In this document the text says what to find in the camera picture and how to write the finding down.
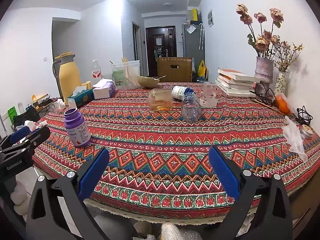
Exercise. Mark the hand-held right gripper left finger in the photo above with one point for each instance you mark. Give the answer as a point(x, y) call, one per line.
point(95, 170)

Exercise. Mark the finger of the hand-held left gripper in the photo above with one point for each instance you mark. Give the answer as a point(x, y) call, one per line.
point(20, 133)
point(37, 137)

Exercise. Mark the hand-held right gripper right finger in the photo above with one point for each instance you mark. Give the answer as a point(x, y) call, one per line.
point(225, 171)

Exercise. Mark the purple plastic bottle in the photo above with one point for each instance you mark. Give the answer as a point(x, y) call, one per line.
point(78, 132)

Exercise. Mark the clear glass cup pink print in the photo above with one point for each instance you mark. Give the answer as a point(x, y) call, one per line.
point(208, 95)

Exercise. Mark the crumpled white tissue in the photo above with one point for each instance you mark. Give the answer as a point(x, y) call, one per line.
point(37, 125)

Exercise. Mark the black bag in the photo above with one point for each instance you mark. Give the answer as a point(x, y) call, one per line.
point(26, 117)

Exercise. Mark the green bag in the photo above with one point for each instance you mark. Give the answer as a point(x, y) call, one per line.
point(11, 115)

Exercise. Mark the small folding table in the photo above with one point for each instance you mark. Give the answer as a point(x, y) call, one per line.
point(45, 102)

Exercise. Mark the crumpled clear plastic wrap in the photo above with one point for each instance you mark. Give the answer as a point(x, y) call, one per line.
point(57, 106)

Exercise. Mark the green tissue box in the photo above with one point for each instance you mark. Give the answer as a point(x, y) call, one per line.
point(81, 97)

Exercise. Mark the yellow thermos jug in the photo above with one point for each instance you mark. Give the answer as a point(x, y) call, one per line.
point(70, 80)

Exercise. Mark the patterned red tablecloth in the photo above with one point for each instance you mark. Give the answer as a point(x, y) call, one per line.
point(160, 150)

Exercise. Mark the clear crinkled plastic bottle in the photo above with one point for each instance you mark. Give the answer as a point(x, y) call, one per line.
point(191, 110)

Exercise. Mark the wooden chopsticks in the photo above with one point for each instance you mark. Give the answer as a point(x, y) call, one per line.
point(266, 106)

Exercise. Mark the white plastic bag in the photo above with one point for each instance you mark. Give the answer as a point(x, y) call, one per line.
point(295, 137)

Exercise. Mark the white tissue pack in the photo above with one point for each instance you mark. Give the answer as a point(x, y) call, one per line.
point(103, 91)

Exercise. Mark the white fluffy cloth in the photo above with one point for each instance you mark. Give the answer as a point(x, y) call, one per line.
point(170, 232)

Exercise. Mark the orange fruit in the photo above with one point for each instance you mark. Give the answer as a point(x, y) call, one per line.
point(283, 105)

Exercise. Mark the red label water bottle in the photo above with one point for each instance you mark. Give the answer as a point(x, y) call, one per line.
point(96, 71)

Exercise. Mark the stack of books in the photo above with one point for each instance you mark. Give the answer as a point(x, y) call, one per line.
point(235, 82)

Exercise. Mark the small round tin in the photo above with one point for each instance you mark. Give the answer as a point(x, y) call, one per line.
point(307, 131)

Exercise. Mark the white supplement bottle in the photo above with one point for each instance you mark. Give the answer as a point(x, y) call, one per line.
point(178, 92)

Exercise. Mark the clear plastic storage container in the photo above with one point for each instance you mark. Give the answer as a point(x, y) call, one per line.
point(122, 77)

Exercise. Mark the woven bowl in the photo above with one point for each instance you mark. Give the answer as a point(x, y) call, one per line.
point(147, 82)

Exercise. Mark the small floral vase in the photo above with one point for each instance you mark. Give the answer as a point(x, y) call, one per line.
point(280, 82)

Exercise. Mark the yellow bag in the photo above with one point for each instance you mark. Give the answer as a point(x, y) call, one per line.
point(202, 68)

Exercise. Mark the pink ceramic vase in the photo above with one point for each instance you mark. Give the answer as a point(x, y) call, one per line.
point(264, 70)

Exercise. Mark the wooden chair back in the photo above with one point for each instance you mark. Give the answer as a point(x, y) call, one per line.
point(175, 72)

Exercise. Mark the dried yellow berry twigs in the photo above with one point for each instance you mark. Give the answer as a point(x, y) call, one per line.
point(285, 60)

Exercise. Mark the dark brown door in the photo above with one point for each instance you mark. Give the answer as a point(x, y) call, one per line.
point(162, 55)

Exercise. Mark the grey refrigerator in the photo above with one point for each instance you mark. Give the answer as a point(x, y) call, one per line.
point(192, 42)

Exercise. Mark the dried rose bouquet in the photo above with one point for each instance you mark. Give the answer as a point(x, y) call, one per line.
point(262, 41)

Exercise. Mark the white folded umbrella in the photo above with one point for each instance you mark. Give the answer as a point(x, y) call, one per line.
point(202, 36)

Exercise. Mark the paper notice on door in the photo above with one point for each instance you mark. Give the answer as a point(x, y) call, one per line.
point(158, 41)

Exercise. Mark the yellow box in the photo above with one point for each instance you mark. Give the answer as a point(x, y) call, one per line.
point(194, 15)

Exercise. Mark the white wall panel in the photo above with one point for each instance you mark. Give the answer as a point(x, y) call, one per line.
point(211, 18)

